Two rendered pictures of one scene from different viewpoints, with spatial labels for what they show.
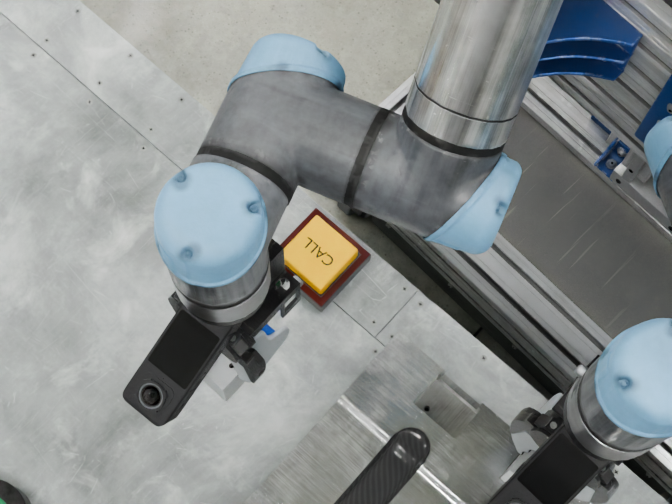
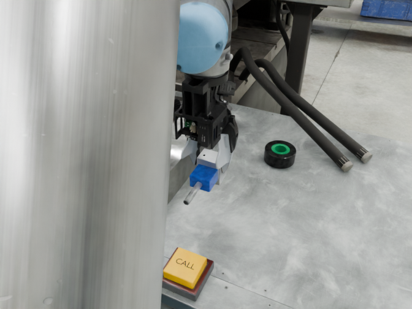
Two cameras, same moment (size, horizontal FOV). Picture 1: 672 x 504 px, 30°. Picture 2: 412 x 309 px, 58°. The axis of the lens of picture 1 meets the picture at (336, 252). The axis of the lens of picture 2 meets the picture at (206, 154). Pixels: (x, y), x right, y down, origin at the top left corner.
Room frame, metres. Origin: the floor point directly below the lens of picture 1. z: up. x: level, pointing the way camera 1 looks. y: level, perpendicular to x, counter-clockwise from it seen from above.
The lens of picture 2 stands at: (0.82, -0.04, 1.40)
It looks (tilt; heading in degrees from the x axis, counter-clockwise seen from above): 37 degrees down; 167
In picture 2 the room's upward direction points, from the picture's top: straight up
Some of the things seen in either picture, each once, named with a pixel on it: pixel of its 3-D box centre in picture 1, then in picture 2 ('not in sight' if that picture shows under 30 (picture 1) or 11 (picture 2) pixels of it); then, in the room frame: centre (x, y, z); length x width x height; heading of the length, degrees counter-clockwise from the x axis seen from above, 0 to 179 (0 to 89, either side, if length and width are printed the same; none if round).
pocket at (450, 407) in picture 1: (447, 407); not in sight; (0.24, -0.12, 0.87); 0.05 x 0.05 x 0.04; 52
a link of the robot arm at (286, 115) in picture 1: (293, 126); (183, 29); (0.37, 0.04, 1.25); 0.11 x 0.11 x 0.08; 70
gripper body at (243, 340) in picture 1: (233, 292); (204, 105); (0.28, 0.08, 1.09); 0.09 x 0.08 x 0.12; 142
